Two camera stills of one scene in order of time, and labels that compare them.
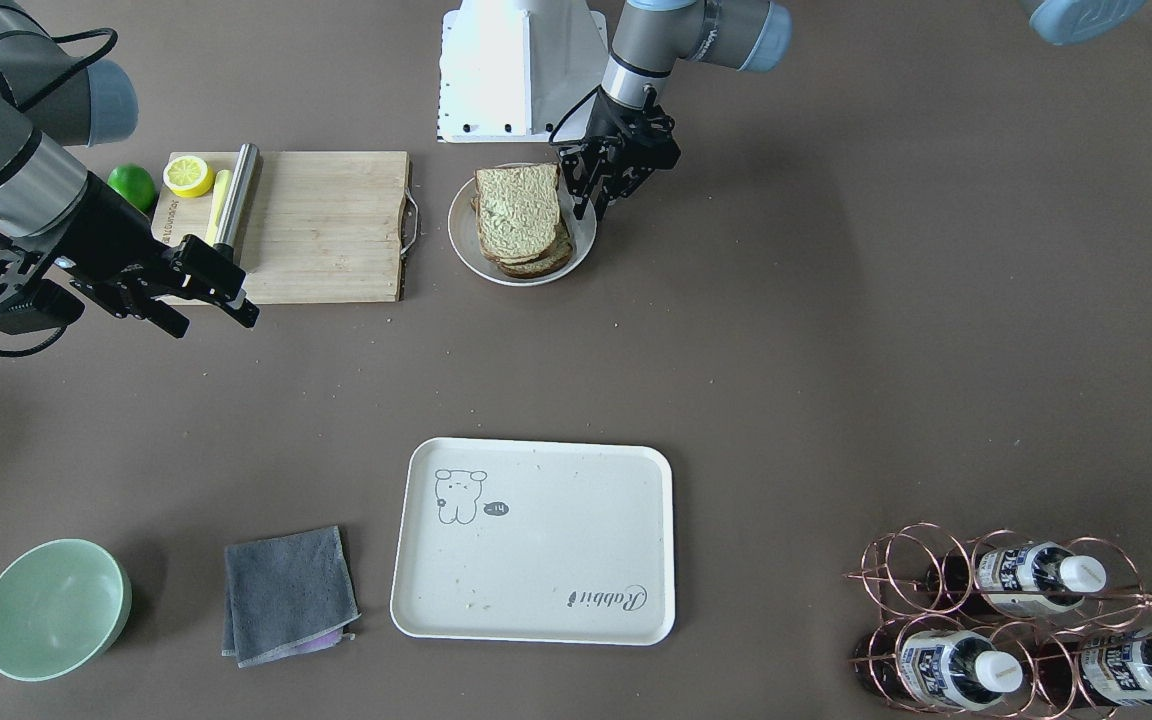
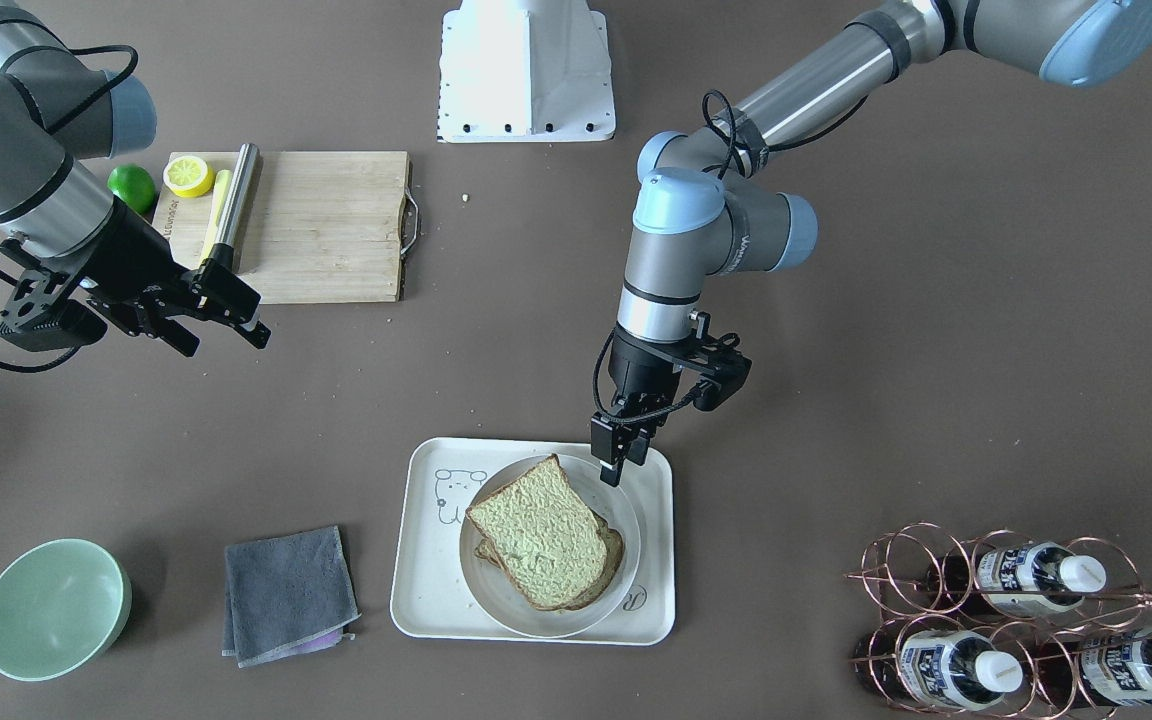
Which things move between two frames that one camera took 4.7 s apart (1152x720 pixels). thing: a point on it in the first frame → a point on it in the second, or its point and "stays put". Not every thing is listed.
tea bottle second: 955,670 stays put
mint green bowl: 53,609 stays put
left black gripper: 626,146 → 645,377
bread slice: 518,208 → 547,540
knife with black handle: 238,202 stays put
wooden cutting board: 318,227 stays put
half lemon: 188,176 stays put
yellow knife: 222,189 stays put
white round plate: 464,234 → 501,599
